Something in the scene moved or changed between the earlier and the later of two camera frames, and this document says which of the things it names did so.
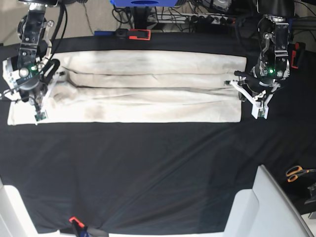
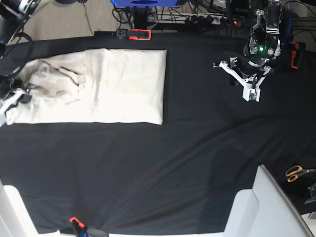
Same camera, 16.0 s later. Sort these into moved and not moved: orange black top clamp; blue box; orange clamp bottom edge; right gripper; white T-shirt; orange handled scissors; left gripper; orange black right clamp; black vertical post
Moved: white T-shirt; left gripper; right gripper
Not moved: orange handled scissors; orange black top clamp; orange clamp bottom edge; black vertical post; blue box; orange black right clamp
